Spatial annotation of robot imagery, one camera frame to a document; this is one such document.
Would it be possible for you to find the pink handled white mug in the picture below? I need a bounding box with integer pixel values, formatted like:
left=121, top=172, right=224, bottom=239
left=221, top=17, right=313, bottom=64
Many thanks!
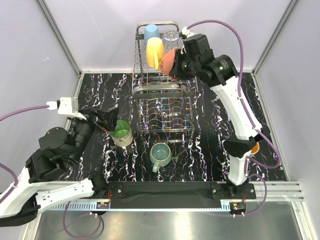
left=159, top=47, right=181, bottom=76

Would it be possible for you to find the green interior white mug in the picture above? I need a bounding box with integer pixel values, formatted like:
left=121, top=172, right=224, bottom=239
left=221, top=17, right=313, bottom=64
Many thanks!
left=109, top=120, right=133, bottom=148

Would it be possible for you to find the clear glass tumbler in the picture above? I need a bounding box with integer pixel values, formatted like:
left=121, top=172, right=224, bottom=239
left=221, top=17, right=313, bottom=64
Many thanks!
left=163, top=31, right=179, bottom=52

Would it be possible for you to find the pale yellow mug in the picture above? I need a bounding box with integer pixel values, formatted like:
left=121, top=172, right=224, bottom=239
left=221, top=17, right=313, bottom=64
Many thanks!
left=146, top=37, right=165, bottom=71

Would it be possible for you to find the light blue plastic cup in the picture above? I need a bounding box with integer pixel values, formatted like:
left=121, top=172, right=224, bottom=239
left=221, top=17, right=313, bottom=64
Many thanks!
left=144, top=24, right=160, bottom=46

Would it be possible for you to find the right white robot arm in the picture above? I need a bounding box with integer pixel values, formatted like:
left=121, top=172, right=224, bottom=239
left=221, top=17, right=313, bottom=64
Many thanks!
left=169, top=33, right=270, bottom=199

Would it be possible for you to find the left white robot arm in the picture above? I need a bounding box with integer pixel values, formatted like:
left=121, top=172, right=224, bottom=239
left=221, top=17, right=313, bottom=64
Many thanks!
left=0, top=107, right=119, bottom=227

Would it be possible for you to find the teal glazed ceramic mug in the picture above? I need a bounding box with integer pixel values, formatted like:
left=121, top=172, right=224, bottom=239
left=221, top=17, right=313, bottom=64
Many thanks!
left=149, top=142, right=172, bottom=173

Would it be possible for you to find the orange interior white mug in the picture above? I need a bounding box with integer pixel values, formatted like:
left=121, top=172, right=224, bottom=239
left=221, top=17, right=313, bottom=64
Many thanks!
left=250, top=142, right=260, bottom=157

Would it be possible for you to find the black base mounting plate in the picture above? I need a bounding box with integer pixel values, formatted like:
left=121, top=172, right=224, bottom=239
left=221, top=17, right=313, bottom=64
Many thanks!
left=106, top=181, right=257, bottom=200

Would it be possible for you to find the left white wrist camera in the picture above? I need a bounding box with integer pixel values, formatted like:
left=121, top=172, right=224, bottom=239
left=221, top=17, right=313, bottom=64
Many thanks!
left=46, top=96, right=87, bottom=120

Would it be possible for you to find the steel wire dish rack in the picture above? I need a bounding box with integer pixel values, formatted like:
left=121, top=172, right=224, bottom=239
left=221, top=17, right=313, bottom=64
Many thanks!
left=131, top=21, right=198, bottom=143

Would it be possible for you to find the white slotted cable duct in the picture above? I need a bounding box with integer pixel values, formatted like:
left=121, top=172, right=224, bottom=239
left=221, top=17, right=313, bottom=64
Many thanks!
left=51, top=200, right=111, bottom=212

